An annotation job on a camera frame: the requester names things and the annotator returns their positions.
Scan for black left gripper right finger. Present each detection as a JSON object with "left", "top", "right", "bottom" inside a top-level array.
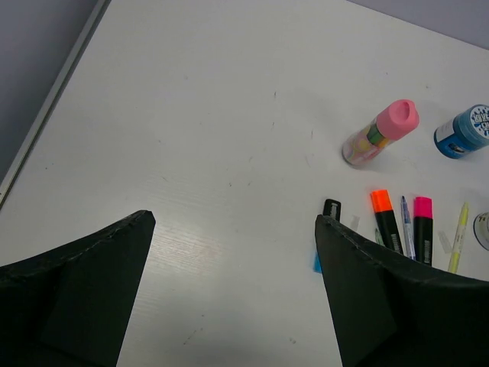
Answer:
[{"left": 315, "top": 216, "right": 488, "bottom": 366}]

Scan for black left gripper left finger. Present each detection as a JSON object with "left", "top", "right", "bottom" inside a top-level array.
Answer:
[{"left": 1, "top": 210, "right": 156, "bottom": 366}]

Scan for green clear pen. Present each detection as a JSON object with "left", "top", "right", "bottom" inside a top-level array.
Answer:
[{"left": 374, "top": 229, "right": 384, "bottom": 246}]

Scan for yellow thin highlighter pen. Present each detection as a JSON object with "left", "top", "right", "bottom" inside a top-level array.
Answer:
[{"left": 448, "top": 203, "right": 469, "bottom": 274}]

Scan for blue clear pen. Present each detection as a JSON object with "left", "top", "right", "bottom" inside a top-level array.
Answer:
[{"left": 400, "top": 196, "right": 416, "bottom": 260}]

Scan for clear pen cap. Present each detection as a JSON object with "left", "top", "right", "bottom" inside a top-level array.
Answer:
[
  {"left": 350, "top": 215, "right": 360, "bottom": 232},
  {"left": 438, "top": 231, "right": 452, "bottom": 254}
]

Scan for orange-capped black highlighter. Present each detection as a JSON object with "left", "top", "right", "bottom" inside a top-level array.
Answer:
[{"left": 371, "top": 190, "right": 403, "bottom": 255}]

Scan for pink-capped black highlighter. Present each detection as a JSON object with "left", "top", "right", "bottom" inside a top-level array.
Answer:
[{"left": 413, "top": 196, "right": 433, "bottom": 266}]

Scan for blue-capped black highlighter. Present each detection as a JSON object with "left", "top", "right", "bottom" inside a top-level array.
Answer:
[{"left": 313, "top": 199, "right": 342, "bottom": 273}]

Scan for grey-blue paint jar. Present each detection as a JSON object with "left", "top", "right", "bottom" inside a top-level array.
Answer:
[{"left": 473, "top": 212, "right": 489, "bottom": 251}]

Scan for pink-capped clear bottle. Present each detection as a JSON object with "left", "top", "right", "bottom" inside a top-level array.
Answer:
[{"left": 342, "top": 99, "right": 420, "bottom": 166}]

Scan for blue paint jar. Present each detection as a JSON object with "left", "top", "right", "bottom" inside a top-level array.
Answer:
[{"left": 433, "top": 104, "right": 488, "bottom": 159}]

